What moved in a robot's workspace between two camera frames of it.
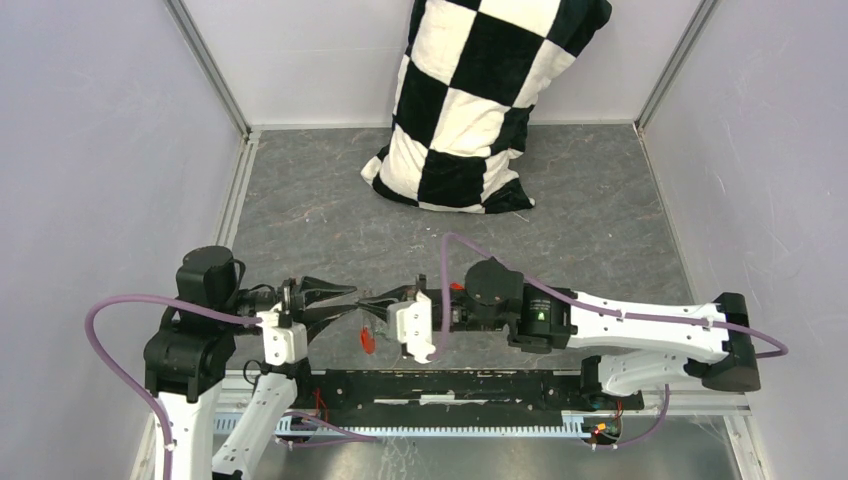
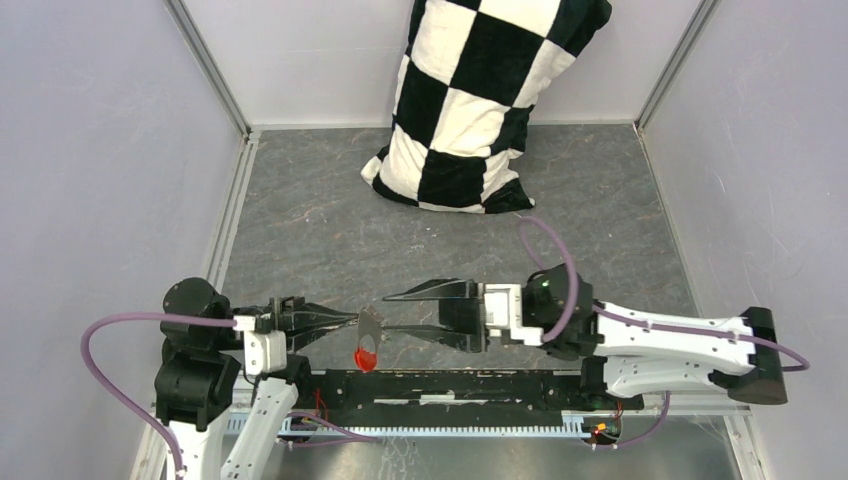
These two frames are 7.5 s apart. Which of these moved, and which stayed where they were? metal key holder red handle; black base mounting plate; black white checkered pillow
Moved: metal key holder red handle
Stayed: black white checkered pillow; black base mounting plate
